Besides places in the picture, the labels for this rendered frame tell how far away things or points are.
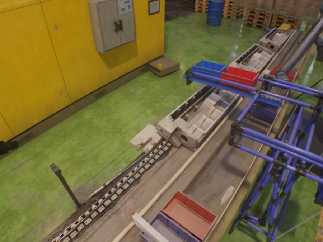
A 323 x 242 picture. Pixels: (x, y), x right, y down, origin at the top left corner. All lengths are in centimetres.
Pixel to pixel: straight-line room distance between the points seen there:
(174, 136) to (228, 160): 52
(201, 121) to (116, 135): 158
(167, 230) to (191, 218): 19
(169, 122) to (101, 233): 102
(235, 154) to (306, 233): 129
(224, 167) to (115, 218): 97
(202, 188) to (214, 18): 725
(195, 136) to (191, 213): 63
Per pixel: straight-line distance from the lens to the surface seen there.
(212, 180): 174
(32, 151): 339
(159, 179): 169
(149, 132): 197
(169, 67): 442
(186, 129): 180
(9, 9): 295
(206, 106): 210
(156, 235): 133
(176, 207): 158
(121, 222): 156
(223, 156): 191
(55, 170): 131
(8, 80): 309
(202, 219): 156
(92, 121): 348
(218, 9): 828
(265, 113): 240
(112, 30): 345
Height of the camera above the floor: 218
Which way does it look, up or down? 42 degrees down
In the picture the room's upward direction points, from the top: straight up
